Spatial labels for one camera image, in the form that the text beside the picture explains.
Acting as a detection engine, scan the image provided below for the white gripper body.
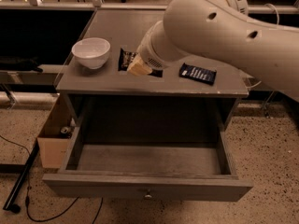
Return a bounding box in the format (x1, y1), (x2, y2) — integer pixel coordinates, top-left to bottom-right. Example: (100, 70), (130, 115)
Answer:
(137, 21), (178, 70)

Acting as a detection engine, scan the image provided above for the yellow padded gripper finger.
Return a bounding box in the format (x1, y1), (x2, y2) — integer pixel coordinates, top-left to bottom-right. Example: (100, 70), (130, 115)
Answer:
(127, 54), (152, 76)

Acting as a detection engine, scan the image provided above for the black chocolate rxbar wrapper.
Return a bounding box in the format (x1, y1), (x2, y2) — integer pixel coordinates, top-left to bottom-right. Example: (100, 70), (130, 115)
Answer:
(118, 49), (163, 77)

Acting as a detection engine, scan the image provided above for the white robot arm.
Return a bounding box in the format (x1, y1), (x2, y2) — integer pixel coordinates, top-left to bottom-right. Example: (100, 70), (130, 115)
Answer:
(128, 0), (299, 101)

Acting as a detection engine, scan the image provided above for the dark blue rxbar wrapper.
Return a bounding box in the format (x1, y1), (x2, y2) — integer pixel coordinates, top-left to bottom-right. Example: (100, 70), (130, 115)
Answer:
(178, 63), (217, 85)

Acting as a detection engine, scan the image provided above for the open grey top drawer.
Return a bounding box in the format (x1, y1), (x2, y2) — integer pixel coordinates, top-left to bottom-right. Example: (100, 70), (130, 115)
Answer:
(43, 121), (253, 202)

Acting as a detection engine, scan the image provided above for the round metal drawer knob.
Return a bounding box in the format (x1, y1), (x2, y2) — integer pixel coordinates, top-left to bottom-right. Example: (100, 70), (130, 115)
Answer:
(144, 189), (152, 200)

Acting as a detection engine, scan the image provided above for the white ceramic bowl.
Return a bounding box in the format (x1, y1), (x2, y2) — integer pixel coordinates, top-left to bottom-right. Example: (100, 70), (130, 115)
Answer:
(71, 37), (111, 69)

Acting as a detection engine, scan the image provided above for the cardboard box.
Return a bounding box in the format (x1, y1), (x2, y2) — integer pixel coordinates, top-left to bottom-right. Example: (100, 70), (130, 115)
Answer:
(37, 96), (72, 169)

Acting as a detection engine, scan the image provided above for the black metal floor bar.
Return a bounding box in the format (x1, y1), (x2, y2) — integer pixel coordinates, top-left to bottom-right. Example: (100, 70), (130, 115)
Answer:
(0, 143), (39, 214)

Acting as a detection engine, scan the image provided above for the black floor cable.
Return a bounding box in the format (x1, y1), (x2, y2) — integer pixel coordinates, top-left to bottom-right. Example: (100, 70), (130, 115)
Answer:
(0, 134), (105, 224)

